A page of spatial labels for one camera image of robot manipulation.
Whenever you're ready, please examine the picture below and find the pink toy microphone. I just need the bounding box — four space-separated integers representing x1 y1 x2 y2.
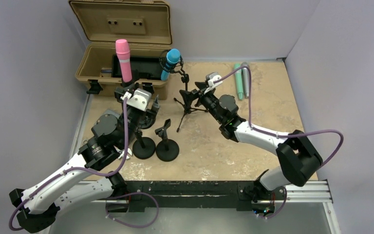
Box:
115 39 132 83

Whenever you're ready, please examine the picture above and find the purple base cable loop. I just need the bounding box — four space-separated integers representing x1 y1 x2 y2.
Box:
105 189 160 229

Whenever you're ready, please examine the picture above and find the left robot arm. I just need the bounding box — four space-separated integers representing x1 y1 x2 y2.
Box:
9 84 160 234

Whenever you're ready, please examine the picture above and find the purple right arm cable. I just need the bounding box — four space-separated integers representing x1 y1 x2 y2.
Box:
216 65 344 220

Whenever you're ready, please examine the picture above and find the black tray inside case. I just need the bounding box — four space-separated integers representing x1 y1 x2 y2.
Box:
112 55 163 80

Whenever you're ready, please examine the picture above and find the silver grey microphone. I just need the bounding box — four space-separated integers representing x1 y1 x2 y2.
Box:
242 62 249 98

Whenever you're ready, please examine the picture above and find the mint green microphone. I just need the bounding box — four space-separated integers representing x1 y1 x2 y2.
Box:
234 69 244 100

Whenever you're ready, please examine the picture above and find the black clip desk stand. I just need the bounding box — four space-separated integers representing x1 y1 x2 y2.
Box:
154 118 180 162

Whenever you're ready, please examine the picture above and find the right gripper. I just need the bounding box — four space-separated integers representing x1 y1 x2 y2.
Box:
180 82 224 124

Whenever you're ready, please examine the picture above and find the grey flat box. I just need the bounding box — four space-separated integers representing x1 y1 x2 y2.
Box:
102 109 121 118

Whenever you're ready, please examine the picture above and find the tan plastic tool case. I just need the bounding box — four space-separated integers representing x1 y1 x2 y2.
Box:
69 0 172 100

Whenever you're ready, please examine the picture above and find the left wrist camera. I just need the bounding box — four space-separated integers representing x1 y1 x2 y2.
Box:
118 88 152 112

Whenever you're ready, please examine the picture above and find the black tripod shock-mount stand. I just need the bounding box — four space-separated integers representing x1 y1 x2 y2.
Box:
159 48 208 132

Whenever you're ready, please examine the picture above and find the black shock-mount desk stand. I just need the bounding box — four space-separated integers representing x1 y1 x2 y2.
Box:
132 131 156 159

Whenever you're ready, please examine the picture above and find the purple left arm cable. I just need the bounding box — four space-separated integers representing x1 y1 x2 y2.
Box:
9 97 130 232

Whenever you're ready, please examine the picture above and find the black stand with pink microphone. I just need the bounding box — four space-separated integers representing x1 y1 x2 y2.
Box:
121 70 159 129

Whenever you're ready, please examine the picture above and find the red-handled adjustable wrench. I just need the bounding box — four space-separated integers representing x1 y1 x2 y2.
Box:
117 148 132 160

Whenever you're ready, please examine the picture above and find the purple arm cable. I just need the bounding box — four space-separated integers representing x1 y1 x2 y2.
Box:
216 65 344 220
9 97 130 232

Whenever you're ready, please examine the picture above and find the blue microphone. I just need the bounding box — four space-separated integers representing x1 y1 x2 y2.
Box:
160 48 181 81

